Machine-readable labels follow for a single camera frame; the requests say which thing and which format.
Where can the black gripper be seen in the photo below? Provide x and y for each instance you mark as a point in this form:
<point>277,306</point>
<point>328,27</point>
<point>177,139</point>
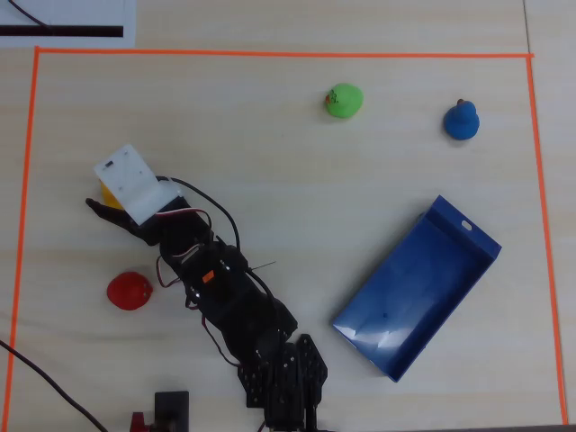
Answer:
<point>145,232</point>

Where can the yellow rubber duck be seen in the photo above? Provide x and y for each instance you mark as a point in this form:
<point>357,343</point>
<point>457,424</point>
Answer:
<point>108,193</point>

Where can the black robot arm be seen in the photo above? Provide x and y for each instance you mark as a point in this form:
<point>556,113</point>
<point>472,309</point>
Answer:
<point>252,315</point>

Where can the red rubber duck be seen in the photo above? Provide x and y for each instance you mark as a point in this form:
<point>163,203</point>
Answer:
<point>129,290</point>

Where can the green rubber duck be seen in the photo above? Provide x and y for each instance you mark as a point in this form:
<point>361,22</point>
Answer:
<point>344,100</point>

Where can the blue open box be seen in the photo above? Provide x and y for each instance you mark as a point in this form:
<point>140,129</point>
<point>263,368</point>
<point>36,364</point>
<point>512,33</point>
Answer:
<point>418,288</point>

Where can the blue rubber duck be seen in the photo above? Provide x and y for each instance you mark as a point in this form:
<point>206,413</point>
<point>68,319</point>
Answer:
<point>461,120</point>

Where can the black table clamp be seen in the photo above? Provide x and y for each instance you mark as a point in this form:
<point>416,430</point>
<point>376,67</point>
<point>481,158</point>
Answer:
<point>172,409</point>

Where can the white paper with black bar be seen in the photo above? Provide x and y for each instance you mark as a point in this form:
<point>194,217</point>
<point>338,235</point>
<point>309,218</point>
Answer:
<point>67,15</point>

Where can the orange tape border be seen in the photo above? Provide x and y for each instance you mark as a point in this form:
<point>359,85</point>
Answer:
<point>270,53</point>

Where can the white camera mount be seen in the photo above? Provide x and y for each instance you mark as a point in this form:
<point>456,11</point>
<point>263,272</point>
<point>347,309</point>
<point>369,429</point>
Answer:
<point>135,184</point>

